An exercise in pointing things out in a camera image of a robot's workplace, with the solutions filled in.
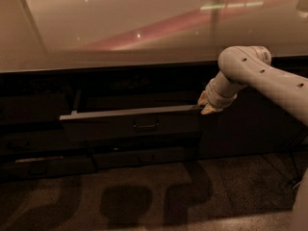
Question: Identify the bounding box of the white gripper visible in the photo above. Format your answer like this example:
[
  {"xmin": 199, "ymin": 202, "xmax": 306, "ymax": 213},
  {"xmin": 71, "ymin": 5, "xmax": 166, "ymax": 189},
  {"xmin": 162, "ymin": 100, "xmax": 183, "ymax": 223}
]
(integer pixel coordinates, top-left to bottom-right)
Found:
[{"xmin": 197, "ymin": 79, "xmax": 238, "ymax": 116}]

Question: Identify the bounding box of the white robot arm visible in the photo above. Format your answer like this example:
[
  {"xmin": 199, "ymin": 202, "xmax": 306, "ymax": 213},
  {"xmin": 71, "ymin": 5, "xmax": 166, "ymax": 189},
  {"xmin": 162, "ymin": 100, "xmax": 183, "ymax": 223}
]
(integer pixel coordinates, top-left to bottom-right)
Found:
[{"xmin": 197, "ymin": 46, "xmax": 308, "ymax": 126}]

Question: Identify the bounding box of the dark cabinet door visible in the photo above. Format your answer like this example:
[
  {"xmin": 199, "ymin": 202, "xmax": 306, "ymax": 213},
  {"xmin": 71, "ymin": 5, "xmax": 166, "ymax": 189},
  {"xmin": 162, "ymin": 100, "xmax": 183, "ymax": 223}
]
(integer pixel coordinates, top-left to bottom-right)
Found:
[{"xmin": 196, "ymin": 60, "xmax": 308, "ymax": 161}]

